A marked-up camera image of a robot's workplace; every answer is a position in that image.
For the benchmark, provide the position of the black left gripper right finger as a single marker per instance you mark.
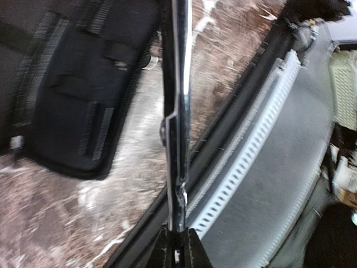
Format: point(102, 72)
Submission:
point(194, 252)

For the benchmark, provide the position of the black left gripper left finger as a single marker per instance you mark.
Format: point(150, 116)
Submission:
point(162, 253)

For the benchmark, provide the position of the silver hair cutting scissors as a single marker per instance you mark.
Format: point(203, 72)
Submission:
point(176, 32)

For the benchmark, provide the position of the black zippered tool case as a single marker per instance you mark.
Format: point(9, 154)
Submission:
point(69, 71)

